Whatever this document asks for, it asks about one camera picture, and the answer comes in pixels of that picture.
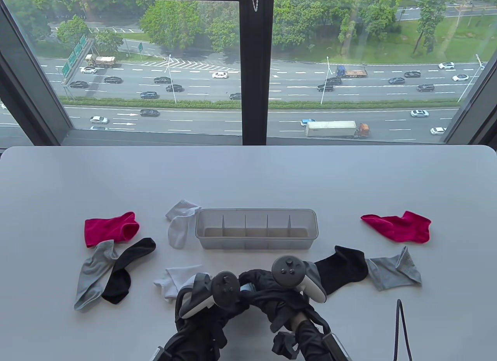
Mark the black sock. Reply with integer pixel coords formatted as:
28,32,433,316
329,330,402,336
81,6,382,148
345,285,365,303
101,238,156,305
314,245,369,296

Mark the grey sock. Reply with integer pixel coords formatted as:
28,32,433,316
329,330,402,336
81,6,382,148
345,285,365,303
365,246,422,292
74,240,120,311

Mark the clear plastic divided organizer box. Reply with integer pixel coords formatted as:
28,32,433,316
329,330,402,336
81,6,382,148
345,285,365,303
195,209,319,251

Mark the red sock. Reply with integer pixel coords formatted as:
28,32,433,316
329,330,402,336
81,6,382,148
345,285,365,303
85,212,140,248
360,211,432,244

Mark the white sock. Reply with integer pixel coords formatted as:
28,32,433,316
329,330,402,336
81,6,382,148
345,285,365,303
165,200,202,249
153,265,202,302

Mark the person's left hand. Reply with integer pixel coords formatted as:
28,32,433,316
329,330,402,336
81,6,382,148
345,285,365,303
175,299,251,350

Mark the person's left forearm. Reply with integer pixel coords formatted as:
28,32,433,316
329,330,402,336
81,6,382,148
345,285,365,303
153,330,229,361

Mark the person's right hand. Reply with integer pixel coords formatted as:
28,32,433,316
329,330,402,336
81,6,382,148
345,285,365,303
239,270,319,332

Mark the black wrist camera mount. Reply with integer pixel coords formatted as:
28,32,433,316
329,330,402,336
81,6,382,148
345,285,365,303
272,332,301,359

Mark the person's right forearm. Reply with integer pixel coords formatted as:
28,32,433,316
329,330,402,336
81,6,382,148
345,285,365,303
295,318,352,361

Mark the black cable loop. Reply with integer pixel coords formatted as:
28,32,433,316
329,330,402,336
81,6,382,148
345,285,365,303
393,299,413,361

